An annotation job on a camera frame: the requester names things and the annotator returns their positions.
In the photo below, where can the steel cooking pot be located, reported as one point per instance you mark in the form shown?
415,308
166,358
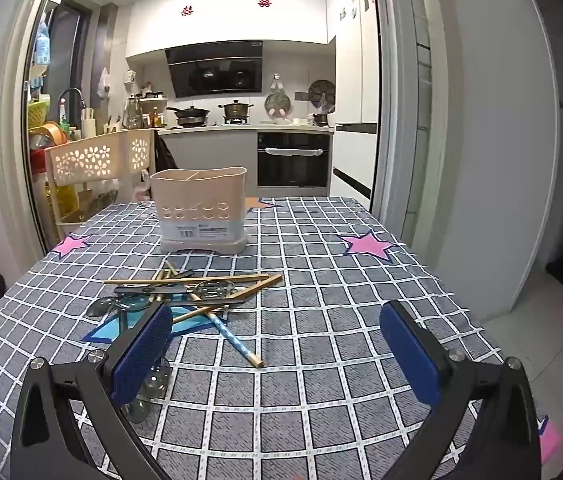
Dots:
235,111

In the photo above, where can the blue patterned wooden chopstick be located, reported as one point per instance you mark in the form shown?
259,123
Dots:
241,346

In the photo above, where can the grey kitchen counter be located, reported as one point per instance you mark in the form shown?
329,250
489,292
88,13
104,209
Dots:
211,155

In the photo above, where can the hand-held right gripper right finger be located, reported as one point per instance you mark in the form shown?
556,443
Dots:
409,352

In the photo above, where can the white refrigerator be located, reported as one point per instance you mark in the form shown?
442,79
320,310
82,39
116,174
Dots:
354,85

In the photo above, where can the glass kettle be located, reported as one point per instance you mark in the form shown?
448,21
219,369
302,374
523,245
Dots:
135,115

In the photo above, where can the condiment bottles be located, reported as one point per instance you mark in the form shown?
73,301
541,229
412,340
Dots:
154,117

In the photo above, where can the round dark divided tray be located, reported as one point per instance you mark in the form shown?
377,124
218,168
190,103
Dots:
321,92

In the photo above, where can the black bag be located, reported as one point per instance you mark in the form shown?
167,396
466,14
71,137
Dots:
164,155

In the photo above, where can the wooden knife block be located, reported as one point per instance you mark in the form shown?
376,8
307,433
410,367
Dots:
88,122

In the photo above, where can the beige flower-cutout storage cart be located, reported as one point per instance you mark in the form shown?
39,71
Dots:
91,160

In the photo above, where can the black range hood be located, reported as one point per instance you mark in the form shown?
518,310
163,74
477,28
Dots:
216,70

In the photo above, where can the black wok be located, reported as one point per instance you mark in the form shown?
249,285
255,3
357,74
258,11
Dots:
190,114

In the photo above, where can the white upper cabinets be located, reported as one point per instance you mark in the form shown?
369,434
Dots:
231,17

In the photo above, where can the black built-in oven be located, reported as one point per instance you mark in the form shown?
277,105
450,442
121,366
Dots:
294,167

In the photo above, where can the orange plastic bowl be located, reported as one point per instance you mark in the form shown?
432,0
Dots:
55,132

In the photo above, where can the small dark saucepan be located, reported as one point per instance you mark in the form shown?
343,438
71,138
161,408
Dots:
320,119

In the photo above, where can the white plastic bag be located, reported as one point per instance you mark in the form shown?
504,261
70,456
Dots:
104,82

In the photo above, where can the golden chopstick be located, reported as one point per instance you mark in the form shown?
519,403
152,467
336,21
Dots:
160,287

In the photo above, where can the blue patterned bag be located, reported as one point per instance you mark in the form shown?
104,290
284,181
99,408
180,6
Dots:
42,42

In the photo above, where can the black kitchen faucet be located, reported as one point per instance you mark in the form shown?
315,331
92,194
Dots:
72,91

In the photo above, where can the yellow oil bottle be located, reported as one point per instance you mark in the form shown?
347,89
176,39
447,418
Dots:
66,202

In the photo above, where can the beige plastic utensil holder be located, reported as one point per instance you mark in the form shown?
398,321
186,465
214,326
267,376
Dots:
201,200

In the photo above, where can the clear glass spoon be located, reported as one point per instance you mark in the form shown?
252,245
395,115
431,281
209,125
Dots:
157,377
134,304
101,306
139,410
214,290

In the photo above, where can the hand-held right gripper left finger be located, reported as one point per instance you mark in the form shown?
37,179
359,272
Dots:
144,355

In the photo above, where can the green plastic basket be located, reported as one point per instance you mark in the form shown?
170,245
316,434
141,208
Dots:
38,112

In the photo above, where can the grey checked star tablecloth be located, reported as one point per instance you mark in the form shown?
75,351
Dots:
321,260

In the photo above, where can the round steamer rack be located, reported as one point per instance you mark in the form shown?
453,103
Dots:
277,104

